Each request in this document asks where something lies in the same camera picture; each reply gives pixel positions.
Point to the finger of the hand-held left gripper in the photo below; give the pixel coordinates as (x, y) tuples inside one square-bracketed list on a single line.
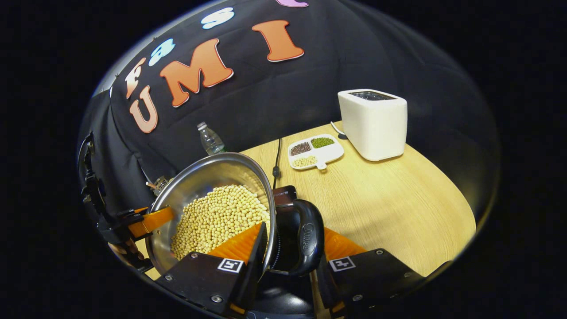
[(153, 221)]

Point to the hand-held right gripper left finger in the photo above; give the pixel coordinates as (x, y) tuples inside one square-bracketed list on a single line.
[(254, 270)]

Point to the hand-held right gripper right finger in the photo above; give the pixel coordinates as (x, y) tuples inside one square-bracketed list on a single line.
[(372, 279)]

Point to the steel pot with soybeans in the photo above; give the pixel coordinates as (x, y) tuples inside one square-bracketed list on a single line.
[(217, 217)]

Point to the black induction cooktop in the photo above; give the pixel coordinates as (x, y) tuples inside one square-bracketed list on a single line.
[(285, 195)]

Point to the clear plastic water bottle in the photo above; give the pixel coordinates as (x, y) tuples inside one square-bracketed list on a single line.
[(211, 141)]

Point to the white divided bean dish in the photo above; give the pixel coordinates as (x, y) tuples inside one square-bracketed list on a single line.
[(316, 153)]

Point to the white toaster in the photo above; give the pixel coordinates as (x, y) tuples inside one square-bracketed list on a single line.
[(376, 128)]

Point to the black backdrop cloth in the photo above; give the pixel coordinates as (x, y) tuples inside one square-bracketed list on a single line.
[(336, 57)]

